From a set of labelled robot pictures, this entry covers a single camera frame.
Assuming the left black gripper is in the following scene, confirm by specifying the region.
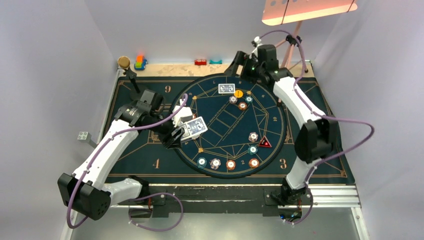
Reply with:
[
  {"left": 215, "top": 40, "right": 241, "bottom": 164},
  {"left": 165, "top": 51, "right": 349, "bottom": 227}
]
[{"left": 147, "top": 109, "right": 185, "bottom": 148}]

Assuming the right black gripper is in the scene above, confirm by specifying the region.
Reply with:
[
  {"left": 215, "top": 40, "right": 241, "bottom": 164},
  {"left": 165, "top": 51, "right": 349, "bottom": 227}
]
[{"left": 223, "top": 51, "right": 264, "bottom": 85}]

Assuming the blue playing card deck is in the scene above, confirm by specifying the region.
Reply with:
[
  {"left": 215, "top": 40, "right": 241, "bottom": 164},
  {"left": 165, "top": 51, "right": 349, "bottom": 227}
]
[{"left": 180, "top": 116, "right": 208, "bottom": 143}]

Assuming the yellow dealer button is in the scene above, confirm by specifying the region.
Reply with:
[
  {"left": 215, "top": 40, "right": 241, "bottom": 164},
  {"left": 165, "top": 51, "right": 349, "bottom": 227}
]
[{"left": 234, "top": 89, "right": 244, "bottom": 99}]

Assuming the green poker chip stack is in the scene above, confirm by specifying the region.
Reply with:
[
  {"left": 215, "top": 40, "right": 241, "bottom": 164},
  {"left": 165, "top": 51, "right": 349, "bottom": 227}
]
[{"left": 196, "top": 157, "right": 207, "bottom": 169}]

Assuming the dealt card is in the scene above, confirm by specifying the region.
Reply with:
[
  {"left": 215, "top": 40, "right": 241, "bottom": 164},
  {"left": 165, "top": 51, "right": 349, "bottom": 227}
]
[{"left": 218, "top": 83, "right": 236, "bottom": 94}]

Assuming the pink white poker chip stack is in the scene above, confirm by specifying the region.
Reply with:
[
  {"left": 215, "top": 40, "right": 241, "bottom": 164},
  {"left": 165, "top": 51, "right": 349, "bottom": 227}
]
[{"left": 210, "top": 158, "right": 221, "bottom": 170}]

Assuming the orange red poker chip stack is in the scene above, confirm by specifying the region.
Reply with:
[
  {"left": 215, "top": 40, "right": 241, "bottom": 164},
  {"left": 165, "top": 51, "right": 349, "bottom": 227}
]
[{"left": 226, "top": 160, "right": 236, "bottom": 171}]

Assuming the red triangular button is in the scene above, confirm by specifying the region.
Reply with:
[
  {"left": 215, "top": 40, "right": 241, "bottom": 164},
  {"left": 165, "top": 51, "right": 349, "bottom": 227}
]
[{"left": 258, "top": 135, "right": 272, "bottom": 148}]

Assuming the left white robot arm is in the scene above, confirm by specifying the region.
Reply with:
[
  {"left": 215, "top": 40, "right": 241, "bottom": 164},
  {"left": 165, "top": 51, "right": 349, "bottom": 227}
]
[{"left": 57, "top": 89, "right": 192, "bottom": 229}]

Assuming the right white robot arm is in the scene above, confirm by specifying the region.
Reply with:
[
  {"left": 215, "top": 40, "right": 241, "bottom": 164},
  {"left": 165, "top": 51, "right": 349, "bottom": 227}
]
[{"left": 224, "top": 44, "right": 338, "bottom": 204}]

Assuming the teal toy block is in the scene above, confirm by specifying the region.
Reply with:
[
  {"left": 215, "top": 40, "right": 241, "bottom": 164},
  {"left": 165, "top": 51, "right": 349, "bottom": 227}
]
[{"left": 209, "top": 58, "right": 223, "bottom": 65}]

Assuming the pink tripod lamp stand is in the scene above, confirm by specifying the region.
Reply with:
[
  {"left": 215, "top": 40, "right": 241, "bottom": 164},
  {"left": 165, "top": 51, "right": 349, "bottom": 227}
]
[{"left": 261, "top": 0, "right": 359, "bottom": 74}]

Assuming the red toy block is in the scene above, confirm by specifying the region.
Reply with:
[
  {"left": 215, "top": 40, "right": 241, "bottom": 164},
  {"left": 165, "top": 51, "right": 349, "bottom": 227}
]
[{"left": 194, "top": 58, "right": 208, "bottom": 66}]

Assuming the round blue poker mat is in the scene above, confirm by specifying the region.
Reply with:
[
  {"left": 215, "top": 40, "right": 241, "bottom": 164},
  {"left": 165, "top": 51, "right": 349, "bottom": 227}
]
[{"left": 176, "top": 74, "right": 288, "bottom": 179}]

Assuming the colourful toy block stack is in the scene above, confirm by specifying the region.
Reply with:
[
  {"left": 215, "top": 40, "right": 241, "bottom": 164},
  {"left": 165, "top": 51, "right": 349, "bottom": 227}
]
[{"left": 134, "top": 55, "right": 148, "bottom": 71}]

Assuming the grey lego brick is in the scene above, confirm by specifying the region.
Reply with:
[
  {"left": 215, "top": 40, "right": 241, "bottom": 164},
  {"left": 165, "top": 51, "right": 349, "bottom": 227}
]
[{"left": 77, "top": 131, "right": 91, "bottom": 142}]

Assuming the gold round knob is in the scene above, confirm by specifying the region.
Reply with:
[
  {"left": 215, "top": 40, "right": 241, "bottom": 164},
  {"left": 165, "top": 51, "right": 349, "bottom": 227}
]
[{"left": 117, "top": 56, "right": 131, "bottom": 69}]

